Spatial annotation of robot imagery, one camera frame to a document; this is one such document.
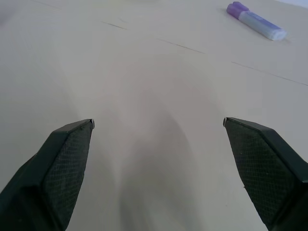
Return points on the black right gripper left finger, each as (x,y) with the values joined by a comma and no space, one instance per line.
(48,173)

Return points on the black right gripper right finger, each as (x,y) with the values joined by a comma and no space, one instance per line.
(269,168)

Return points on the purple highlighter marker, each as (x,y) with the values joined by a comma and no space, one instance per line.
(255,20)

